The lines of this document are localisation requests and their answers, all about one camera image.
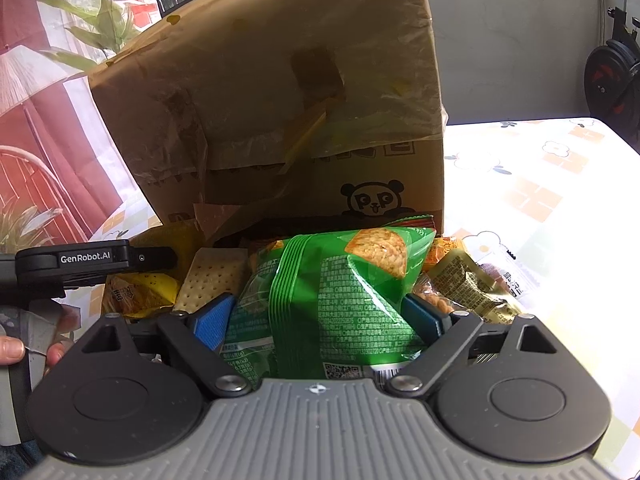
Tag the black exercise bike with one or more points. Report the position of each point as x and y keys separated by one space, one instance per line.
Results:
x=607 y=75

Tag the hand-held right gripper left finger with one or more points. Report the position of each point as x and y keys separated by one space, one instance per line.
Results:
x=212 y=322

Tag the white clear snack packet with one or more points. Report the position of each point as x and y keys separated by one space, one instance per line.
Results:
x=510 y=280

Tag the red-edged green packet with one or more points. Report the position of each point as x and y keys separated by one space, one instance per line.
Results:
x=410 y=222

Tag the green snack packet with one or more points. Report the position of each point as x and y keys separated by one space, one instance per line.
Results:
x=320 y=300

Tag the yellow snack packet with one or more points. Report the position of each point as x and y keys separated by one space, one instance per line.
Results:
x=150 y=290

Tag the clear fried snack packet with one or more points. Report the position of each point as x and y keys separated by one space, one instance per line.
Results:
x=435 y=300

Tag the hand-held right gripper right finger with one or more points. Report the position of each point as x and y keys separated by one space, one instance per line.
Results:
x=425 y=320

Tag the clear cracker packet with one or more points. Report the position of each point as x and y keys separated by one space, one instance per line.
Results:
x=205 y=275

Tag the brown cardboard box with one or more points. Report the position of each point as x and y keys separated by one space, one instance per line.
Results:
x=250 y=60

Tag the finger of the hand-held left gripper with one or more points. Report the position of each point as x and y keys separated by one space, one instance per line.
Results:
x=155 y=259

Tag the person's left hand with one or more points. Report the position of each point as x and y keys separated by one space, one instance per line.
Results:
x=10 y=351

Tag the gold foil snack packet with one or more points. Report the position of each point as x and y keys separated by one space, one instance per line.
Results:
x=465 y=280

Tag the orange patterned snack packet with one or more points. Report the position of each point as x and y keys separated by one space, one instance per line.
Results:
x=445 y=250

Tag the floral checkered tablecloth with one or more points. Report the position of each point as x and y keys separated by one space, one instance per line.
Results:
x=550 y=200

